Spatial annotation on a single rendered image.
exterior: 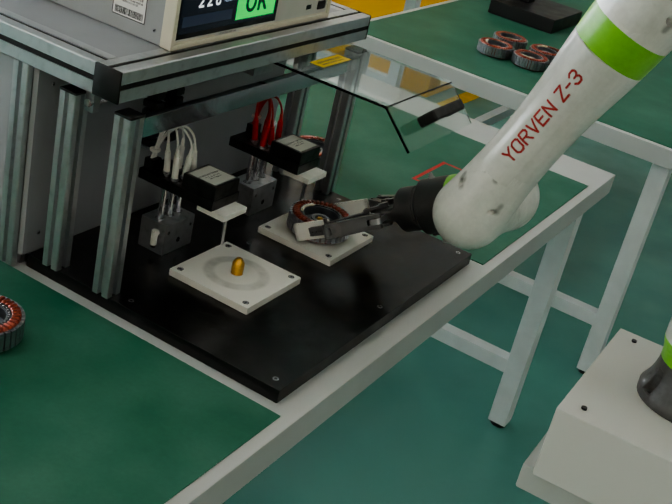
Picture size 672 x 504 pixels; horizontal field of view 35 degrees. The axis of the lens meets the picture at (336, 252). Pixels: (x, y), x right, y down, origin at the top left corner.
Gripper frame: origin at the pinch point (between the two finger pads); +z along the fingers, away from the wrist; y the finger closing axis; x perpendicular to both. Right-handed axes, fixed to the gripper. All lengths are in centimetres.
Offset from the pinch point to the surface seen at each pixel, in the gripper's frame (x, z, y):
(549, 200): -15, -16, 65
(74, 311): 1.3, 13.2, -48.0
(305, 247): -2.8, -0.2, -7.0
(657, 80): -9, -5, 201
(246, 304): -4.9, -4.0, -30.8
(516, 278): -53, 29, 137
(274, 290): -5.1, -4.3, -23.7
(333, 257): -5.3, -4.6, -6.0
